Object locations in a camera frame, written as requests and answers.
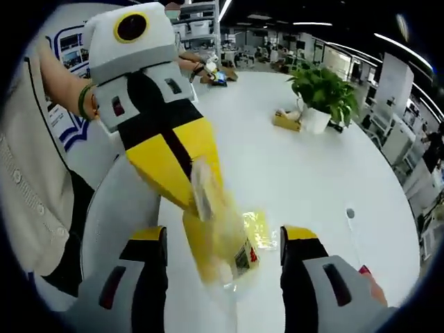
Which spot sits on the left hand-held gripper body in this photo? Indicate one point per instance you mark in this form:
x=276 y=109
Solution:
x=138 y=52

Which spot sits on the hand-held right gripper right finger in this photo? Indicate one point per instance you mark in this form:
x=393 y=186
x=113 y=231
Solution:
x=301 y=295

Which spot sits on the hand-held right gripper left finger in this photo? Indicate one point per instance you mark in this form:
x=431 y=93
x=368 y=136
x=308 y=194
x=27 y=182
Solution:
x=149 y=295

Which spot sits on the clear plastic bag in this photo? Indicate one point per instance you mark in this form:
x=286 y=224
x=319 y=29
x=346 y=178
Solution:
x=203 y=187
x=272 y=239

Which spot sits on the person's right hand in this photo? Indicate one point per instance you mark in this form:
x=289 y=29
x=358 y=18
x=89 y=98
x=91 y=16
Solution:
x=376 y=289

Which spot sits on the storage shelf with bins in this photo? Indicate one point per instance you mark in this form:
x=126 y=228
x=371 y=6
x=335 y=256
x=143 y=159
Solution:
x=199 y=24

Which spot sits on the brown cardboard box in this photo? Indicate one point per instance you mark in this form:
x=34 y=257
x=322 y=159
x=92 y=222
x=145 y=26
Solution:
x=229 y=73

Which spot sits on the dark trousers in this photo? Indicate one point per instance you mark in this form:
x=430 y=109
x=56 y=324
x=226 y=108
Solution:
x=74 y=249

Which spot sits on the yellow tissue box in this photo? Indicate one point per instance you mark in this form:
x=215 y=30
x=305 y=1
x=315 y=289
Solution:
x=286 y=121

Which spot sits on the green potted plant white pot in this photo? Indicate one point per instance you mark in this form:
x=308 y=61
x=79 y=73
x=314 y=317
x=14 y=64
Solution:
x=322 y=90

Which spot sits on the small black object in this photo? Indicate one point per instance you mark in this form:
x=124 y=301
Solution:
x=335 y=127

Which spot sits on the white square pillar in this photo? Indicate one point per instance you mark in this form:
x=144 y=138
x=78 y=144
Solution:
x=395 y=79

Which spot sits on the ceiling light strip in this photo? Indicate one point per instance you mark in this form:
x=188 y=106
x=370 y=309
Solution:
x=406 y=48

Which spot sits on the blue and white wall poster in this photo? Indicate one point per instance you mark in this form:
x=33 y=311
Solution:
x=71 y=48

